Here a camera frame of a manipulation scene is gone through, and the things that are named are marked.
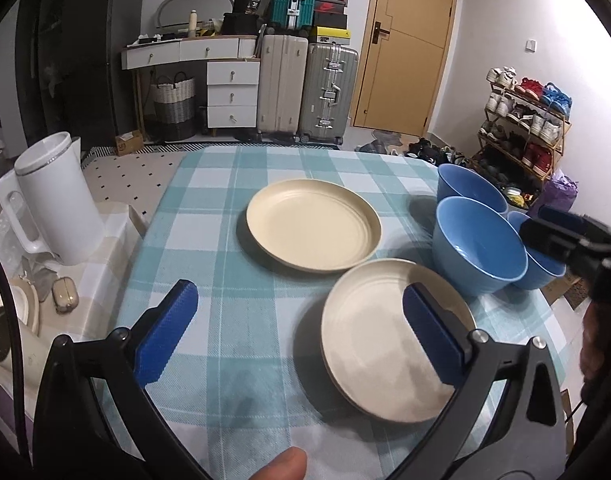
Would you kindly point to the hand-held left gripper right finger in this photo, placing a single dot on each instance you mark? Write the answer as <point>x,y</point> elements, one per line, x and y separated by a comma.
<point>433,335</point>

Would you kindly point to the beige suitcase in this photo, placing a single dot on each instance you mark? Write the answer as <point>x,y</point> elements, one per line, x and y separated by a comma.
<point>281,85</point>

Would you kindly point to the small cardboard box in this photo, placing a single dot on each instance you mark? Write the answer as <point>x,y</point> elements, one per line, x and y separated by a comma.
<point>129,141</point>

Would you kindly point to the arched grey mirror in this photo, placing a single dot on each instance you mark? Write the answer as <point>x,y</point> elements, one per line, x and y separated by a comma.
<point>195,0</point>

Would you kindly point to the cluster of mixed shoes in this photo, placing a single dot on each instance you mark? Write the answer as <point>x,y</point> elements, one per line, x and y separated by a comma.
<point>425,151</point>

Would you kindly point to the grey doormat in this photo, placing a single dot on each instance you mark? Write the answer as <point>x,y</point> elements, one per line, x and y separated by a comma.
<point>385,137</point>

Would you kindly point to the silver suitcase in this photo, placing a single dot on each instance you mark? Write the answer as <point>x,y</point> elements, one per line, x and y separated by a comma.
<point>330,90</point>

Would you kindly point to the dotted mat with striped edge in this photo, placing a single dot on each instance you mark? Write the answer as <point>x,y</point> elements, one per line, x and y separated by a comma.
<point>130,172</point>

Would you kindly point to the black printed packet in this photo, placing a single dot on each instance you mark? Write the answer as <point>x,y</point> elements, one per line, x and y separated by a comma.
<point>248,0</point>

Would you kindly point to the wooden shoe rack with shoes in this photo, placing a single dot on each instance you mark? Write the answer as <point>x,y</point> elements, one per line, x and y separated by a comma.
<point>530,125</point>

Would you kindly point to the purple plastic bag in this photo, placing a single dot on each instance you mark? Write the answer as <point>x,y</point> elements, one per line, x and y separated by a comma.
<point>555,195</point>

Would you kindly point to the cream round plate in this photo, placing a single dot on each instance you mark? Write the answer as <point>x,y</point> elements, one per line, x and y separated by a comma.
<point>313,225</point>
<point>375,340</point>

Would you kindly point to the white dressing table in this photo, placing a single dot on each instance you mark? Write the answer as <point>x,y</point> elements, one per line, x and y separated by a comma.
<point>230,95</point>

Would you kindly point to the white light switch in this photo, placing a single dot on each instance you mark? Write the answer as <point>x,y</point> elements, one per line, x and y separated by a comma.
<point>531,45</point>

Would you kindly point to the person's right forearm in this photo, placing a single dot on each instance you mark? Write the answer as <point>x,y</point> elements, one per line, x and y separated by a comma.
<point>593,340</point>

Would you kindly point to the brown patterned doormat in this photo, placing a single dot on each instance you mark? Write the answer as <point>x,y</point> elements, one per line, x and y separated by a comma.
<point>570,291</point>

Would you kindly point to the woven laundry basket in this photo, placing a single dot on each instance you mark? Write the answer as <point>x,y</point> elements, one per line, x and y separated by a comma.
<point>174,105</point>

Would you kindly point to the black bag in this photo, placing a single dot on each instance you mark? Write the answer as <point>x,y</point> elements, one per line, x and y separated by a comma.
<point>240,24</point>

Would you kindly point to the beige earbuds case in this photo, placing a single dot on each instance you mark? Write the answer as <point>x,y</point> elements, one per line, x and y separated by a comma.
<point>66,296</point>

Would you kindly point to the cream bottle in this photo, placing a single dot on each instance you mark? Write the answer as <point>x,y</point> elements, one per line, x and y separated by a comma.
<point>191,22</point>

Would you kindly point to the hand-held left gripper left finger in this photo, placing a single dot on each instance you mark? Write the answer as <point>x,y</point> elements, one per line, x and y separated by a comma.
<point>165,332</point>

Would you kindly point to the plain black shoe box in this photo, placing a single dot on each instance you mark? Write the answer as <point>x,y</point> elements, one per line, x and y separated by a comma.
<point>329,20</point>

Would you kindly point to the blue bowl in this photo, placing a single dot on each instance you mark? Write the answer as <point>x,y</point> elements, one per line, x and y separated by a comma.
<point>465,245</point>
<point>465,180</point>
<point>540,274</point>

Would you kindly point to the black refrigerator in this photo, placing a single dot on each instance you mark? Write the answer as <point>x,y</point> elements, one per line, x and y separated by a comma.
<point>95,60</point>

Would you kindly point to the person's left hand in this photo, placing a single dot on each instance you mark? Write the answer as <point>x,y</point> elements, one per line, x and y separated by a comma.
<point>280,466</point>

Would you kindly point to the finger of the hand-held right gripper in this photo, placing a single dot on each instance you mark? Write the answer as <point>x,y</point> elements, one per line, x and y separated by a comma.
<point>543,242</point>
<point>560,216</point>

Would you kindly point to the wooden door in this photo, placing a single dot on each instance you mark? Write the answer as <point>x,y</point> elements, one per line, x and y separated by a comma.
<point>410,60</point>

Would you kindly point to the white electric kettle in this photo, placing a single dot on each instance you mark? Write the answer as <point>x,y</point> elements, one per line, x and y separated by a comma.
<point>60,200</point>

